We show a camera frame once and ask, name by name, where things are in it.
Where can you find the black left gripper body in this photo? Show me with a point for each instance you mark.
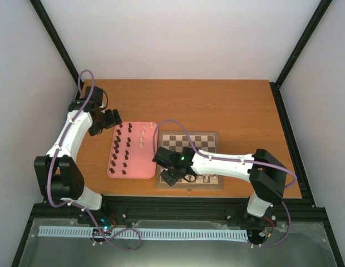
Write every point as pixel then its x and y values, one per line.
pixel 105 122

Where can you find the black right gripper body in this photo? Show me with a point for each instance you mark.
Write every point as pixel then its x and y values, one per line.
pixel 172 179

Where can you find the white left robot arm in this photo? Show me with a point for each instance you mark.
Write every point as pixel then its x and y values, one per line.
pixel 59 178

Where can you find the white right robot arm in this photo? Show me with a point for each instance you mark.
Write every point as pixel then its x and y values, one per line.
pixel 266 175

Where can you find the black aluminium frame rail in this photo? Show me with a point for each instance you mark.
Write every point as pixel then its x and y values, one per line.
pixel 129 208

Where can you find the pink plastic tray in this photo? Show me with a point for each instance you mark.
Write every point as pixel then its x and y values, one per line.
pixel 139 164

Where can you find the wooden chess board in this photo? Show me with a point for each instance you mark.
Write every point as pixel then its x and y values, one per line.
pixel 177 141

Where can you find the light blue cable duct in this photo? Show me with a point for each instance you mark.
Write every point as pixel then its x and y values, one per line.
pixel 144 234

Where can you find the white chess bishop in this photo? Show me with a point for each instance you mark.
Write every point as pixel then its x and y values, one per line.
pixel 199 179

